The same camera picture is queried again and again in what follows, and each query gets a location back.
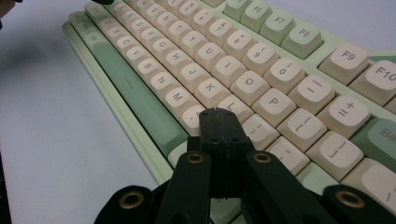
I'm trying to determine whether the green and cream mechanical keyboard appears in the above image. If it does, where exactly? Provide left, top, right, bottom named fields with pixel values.
left=61, top=0, right=396, bottom=224

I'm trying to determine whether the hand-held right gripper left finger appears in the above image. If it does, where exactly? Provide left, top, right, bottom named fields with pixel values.
left=187, top=107, right=225, bottom=199

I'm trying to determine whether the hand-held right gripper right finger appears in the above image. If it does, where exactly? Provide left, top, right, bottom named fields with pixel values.
left=221, top=108, right=255, bottom=199

